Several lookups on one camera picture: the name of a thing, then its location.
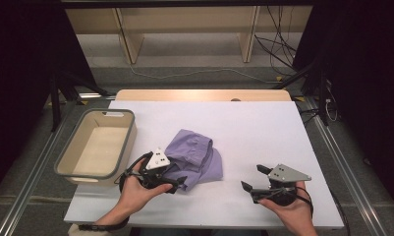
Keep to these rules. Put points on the person's right hand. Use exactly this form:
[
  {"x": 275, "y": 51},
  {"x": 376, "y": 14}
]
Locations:
[{"x": 294, "y": 209}]

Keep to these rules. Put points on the person's left hand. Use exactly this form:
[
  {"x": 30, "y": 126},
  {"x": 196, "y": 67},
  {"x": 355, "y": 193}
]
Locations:
[{"x": 134, "y": 193}]

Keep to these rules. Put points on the black metal stand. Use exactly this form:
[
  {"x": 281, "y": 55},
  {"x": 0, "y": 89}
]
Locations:
[
  {"x": 322, "y": 105},
  {"x": 55, "y": 108}
]

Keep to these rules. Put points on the purple shorts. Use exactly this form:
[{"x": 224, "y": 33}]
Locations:
[{"x": 194, "y": 154}]

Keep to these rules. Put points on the aluminium floor rail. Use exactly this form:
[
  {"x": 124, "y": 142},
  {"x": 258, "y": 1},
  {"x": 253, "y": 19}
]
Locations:
[
  {"x": 27, "y": 190},
  {"x": 350, "y": 183}
]

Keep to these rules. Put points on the short aluminium rail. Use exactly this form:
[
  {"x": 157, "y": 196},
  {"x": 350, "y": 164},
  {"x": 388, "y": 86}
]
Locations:
[{"x": 93, "y": 95}]

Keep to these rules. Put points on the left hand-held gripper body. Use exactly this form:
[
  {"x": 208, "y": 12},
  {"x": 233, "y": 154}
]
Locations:
[{"x": 157, "y": 159}]

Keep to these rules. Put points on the light wooden table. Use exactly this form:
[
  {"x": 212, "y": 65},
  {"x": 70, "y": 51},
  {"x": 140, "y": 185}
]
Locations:
[{"x": 184, "y": 95}]

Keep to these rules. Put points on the beige storage bin grey rim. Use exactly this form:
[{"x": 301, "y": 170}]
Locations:
[{"x": 96, "y": 147}]

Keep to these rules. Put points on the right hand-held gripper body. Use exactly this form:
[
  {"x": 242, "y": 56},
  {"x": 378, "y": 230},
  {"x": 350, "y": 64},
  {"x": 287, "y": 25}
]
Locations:
[{"x": 284, "y": 173}]

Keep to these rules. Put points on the black curtain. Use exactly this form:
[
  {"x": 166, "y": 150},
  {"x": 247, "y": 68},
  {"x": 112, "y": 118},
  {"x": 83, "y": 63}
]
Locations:
[
  {"x": 17, "y": 65},
  {"x": 374, "y": 82}
]

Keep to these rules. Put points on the beige wooden shelf unit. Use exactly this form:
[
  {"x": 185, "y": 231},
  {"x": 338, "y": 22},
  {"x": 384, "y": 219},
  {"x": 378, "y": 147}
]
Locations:
[{"x": 132, "y": 46}]

